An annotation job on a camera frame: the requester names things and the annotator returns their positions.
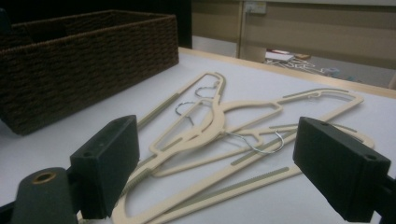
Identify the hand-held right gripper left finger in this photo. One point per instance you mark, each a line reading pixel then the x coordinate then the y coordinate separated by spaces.
pixel 106 161

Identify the white wall socket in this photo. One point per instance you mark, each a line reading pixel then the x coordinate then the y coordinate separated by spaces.
pixel 255 7

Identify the dark brown wicker basket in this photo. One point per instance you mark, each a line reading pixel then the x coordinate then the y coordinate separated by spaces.
pixel 77 74

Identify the pile of cream hangers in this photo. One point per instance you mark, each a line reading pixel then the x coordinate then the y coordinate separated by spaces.
pixel 217 123

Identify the cream plastic clothes hanger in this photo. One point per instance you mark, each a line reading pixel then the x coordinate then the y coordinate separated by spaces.
pixel 249 187
pixel 190 84

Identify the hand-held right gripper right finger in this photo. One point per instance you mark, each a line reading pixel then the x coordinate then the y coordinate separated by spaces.
pixel 339 168

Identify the white flat box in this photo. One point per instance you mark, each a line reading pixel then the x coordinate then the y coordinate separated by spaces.
pixel 278 56

